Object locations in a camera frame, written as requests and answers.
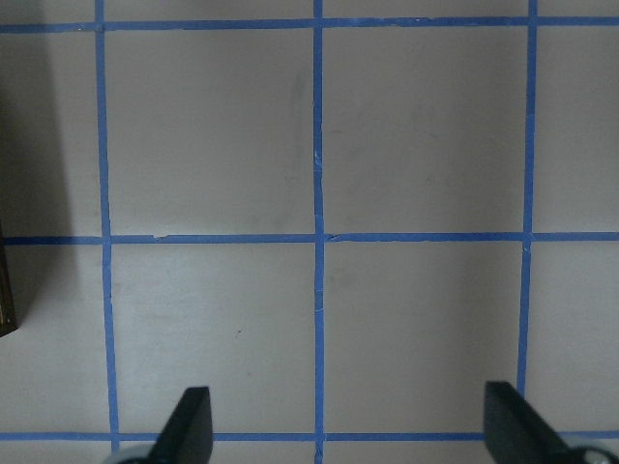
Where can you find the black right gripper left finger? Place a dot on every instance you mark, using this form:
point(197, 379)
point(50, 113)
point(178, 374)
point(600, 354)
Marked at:
point(187, 436)

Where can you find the dark brown wooden drawer cabinet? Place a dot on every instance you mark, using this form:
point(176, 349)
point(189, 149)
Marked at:
point(8, 316)

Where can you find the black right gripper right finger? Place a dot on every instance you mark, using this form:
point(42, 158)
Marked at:
point(515, 433)

